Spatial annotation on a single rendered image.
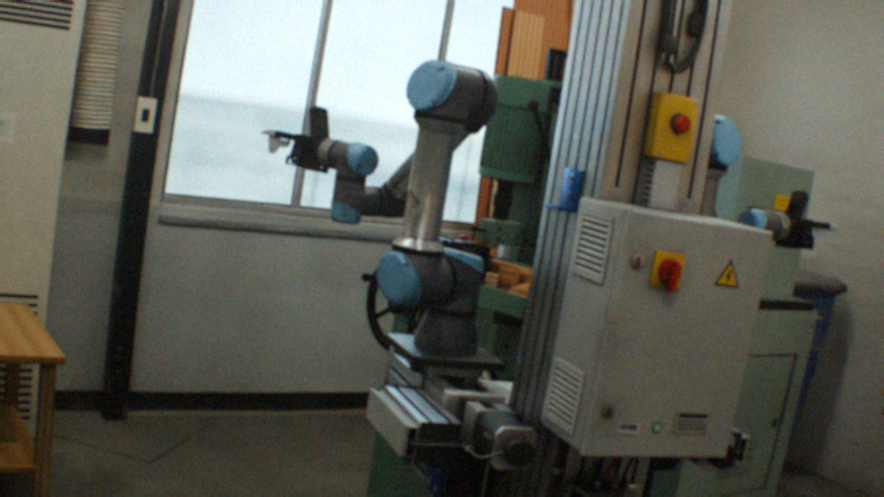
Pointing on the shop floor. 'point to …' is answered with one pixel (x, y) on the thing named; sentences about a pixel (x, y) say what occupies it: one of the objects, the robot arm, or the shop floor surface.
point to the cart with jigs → (13, 424)
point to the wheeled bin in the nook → (811, 285)
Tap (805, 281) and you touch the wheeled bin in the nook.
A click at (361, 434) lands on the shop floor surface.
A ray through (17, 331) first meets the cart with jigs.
